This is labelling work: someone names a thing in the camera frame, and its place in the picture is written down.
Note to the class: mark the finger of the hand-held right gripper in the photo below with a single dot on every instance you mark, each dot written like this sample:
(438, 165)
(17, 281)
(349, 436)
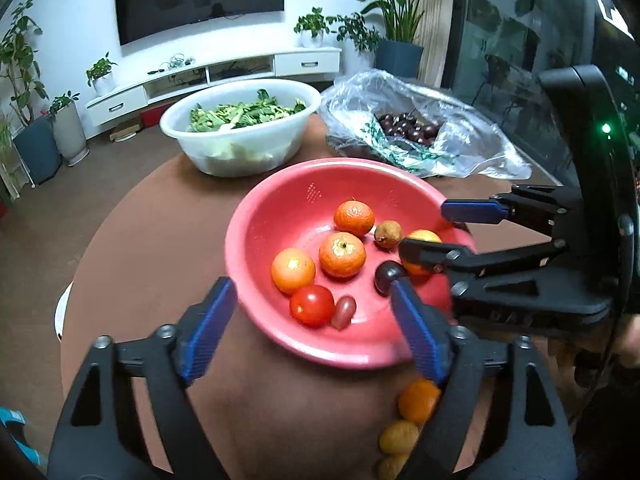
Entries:
(435, 255)
(472, 211)

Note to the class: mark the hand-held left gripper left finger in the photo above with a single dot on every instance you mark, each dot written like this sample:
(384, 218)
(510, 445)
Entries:
(210, 332)

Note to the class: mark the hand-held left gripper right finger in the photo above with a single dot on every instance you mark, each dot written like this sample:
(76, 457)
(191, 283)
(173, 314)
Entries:
(420, 335)

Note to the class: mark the large yellow orange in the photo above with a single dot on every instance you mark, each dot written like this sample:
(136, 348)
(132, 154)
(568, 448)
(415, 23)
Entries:
(422, 236)

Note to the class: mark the large dark plum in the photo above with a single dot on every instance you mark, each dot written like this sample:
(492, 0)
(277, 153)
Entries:
(389, 274)

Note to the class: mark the small brown kiwi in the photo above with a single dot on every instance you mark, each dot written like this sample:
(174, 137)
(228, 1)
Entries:
(398, 437)
(388, 234)
(391, 467)

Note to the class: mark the mandarin orange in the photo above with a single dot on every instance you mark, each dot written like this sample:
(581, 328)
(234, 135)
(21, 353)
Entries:
(415, 402)
(354, 218)
(342, 255)

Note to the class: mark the oval red grape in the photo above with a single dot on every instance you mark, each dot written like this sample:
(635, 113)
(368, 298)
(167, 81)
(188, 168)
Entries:
(343, 313)

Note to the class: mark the smooth round orange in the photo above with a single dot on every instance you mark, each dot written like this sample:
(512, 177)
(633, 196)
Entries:
(293, 271)

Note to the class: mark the large red tomato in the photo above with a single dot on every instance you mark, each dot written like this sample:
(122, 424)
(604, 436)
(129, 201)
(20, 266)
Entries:
(312, 306)

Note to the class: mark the red plastic basin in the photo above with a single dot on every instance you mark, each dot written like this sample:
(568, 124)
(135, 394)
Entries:
(280, 210)

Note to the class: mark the person's right hand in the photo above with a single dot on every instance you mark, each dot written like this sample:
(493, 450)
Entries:
(627, 337)

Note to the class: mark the clear plastic bag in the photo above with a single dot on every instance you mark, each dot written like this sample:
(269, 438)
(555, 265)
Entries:
(465, 125)

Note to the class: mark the pile of dark cherries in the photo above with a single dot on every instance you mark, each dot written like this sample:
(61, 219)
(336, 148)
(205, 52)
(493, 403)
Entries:
(410, 130)

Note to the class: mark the glass sliding door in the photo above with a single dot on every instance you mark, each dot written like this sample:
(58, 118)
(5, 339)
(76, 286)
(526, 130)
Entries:
(500, 60)

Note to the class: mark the broad-leaf plant in blue pot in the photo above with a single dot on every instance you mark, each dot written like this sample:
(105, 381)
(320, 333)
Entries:
(400, 60)

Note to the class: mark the beige curtain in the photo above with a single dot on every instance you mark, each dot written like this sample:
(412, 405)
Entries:
(440, 35)

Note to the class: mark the white plastic bowl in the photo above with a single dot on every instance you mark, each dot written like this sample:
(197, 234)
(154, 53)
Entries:
(240, 155)

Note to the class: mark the leafy plant in white pot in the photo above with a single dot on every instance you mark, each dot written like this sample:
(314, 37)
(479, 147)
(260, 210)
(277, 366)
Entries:
(357, 35)

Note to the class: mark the teal plastic object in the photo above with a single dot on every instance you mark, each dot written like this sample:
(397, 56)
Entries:
(12, 420)

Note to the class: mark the wooden board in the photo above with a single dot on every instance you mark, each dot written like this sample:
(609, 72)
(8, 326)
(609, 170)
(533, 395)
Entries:
(124, 132)

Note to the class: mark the green leafy vegetables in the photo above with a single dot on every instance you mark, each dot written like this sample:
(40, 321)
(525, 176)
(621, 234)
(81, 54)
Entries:
(240, 115)

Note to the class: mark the bushy plant in white pot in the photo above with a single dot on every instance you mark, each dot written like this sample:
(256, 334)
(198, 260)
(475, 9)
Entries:
(312, 39)

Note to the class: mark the white television cabinet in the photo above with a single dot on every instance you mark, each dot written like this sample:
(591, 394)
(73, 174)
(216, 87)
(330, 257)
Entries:
(120, 105)

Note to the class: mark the plant in grey pot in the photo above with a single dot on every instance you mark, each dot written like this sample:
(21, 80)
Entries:
(70, 130)

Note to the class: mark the tall plant in blue pot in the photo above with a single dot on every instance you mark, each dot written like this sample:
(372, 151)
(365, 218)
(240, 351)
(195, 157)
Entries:
(37, 152)

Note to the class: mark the small plant on stand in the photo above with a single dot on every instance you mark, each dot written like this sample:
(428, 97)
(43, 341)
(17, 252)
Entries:
(10, 170)

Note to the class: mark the small plant in white pot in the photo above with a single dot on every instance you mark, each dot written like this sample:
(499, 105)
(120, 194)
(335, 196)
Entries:
(103, 85)

